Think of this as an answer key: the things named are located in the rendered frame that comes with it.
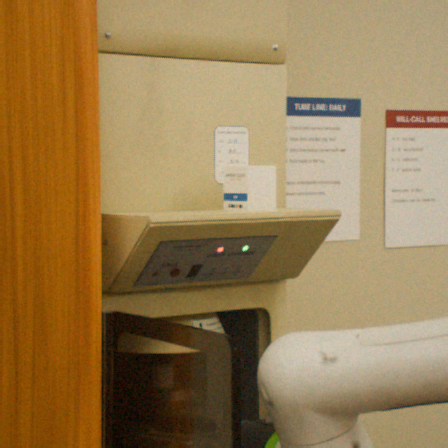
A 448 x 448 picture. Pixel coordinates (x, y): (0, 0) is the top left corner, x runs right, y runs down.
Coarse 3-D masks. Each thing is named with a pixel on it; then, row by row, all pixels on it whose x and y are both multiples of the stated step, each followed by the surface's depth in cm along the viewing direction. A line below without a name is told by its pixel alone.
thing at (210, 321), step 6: (156, 318) 170; (162, 318) 170; (168, 318) 170; (174, 318) 170; (180, 318) 171; (186, 318) 171; (192, 318) 171; (198, 318) 172; (204, 318) 173; (210, 318) 174; (216, 318) 175; (186, 324) 171; (192, 324) 171; (198, 324) 171; (204, 324) 172; (210, 324) 173; (216, 324) 174; (216, 330) 174; (222, 330) 176
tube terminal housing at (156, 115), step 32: (128, 64) 160; (160, 64) 163; (192, 64) 166; (224, 64) 169; (256, 64) 173; (128, 96) 160; (160, 96) 163; (192, 96) 166; (224, 96) 169; (256, 96) 173; (128, 128) 160; (160, 128) 163; (192, 128) 166; (256, 128) 173; (128, 160) 160; (160, 160) 163; (192, 160) 166; (256, 160) 173; (128, 192) 160; (160, 192) 163; (192, 192) 167; (192, 288) 167; (224, 288) 171; (256, 288) 174
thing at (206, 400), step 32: (128, 320) 152; (160, 320) 145; (128, 352) 152; (160, 352) 145; (192, 352) 138; (224, 352) 132; (128, 384) 152; (160, 384) 145; (192, 384) 138; (224, 384) 132; (128, 416) 152; (160, 416) 145; (192, 416) 138; (224, 416) 132
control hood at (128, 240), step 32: (128, 224) 152; (160, 224) 150; (192, 224) 153; (224, 224) 156; (256, 224) 159; (288, 224) 163; (320, 224) 167; (128, 256) 152; (288, 256) 170; (128, 288) 157; (160, 288) 161
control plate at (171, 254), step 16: (176, 240) 154; (192, 240) 155; (208, 240) 157; (224, 240) 159; (240, 240) 160; (256, 240) 162; (272, 240) 164; (160, 256) 155; (176, 256) 156; (192, 256) 158; (208, 256) 160; (224, 256) 162; (240, 256) 164; (256, 256) 165; (144, 272) 156; (160, 272) 158; (208, 272) 163; (224, 272) 165; (240, 272) 167
